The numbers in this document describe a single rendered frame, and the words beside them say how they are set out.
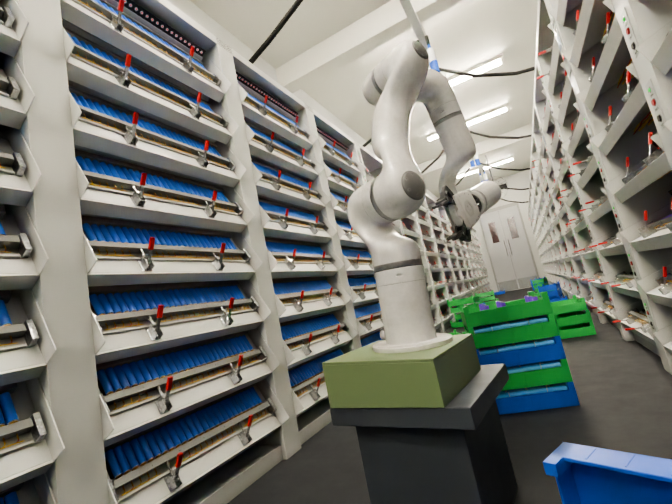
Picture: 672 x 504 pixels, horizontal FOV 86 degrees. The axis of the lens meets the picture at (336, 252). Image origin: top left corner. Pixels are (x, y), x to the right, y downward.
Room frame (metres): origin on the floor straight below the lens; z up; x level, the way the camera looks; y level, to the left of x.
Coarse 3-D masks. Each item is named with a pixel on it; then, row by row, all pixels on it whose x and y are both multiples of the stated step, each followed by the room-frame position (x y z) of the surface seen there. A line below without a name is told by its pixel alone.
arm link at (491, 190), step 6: (474, 186) 1.08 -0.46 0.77; (480, 186) 1.06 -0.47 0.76; (486, 186) 1.07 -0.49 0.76; (492, 186) 1.08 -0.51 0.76; (498, 186) 1.10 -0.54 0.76; (486, 192) 1.04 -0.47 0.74; (492, 192) 1.06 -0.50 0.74; (498, 192) 1.09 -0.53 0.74; (486, 198) 1.03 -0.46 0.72; (492, 198) 1.06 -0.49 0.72; (498, 198) 1.10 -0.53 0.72; (492, 204) 1.07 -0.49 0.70; (486, 210) 1.06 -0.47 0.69
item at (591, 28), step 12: (588, 0) 1.06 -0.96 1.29; (600, 0) 1.11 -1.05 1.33; (576, 12) 1.26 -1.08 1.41; (588, 12) 1.10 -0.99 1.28; (600, 12) 1.18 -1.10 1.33; (612, 12) 1.19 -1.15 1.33; (588, 24) 1.15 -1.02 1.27; (600, 24) 1.26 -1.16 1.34; (576, 36) 1.26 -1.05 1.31; (588, 36) 1.30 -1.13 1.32; (600, 36) 1.35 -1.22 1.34; (576, 48) 1.32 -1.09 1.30; (588, 48) 1.39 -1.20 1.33; (576, 60) 1.38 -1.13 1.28
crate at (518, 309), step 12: (516, 300) 1.54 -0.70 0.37; (540, 300) 1.34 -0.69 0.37; (468, 312) 1.40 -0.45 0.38; (480, 312) 1.39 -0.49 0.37; (492, 312) 1.38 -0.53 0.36; (504, 312) 1.37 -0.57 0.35; (516, 312) 1.36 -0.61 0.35; (528, 312) 1.35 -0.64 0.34; (540, 312) 1.34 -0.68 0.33; (552, 312) 1.33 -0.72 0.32; (468, 324) 1.40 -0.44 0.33; (480, 324) 1.39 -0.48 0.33
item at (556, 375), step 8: (560, 360) 1.34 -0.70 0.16; (552, 368) 1.35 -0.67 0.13; (560, 368) 1.34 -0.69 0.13; (568, 368) 1.34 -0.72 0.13; (512, 376) 1.38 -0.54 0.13; (520, 376) 1.37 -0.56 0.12; (528, 376) 1.37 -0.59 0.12; (536, 376) 1.36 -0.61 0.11; (544, 376) 1.35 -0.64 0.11; (552, 376) 1.35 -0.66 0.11; (560, 376) 1.34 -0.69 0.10; (568, 376) 1.34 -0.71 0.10; (512, 384) 1.38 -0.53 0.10; (520, 384) 1.37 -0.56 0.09; (528, 384) 1.37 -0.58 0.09; (536, 384) 1.36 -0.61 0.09; (544, 384) 1.36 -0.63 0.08
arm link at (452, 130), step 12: (444, 120) 1.01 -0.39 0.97; (456, 120) 1.01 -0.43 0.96; (444, 132) 1.03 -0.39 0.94; (456, 132) 1.02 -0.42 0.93; (468, 132) 1.03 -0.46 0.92; (444, 144) 1.05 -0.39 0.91; (456, 144) 1.03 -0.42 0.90; (468, 144) 1.02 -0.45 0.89; (456, 156) 1.04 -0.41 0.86; (468, 156) 1.04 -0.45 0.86; (444, 168) 1.08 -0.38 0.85; (456, 168) 1.08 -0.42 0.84; (444, 180) 1.10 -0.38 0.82; (456, 192) 1.15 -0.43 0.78
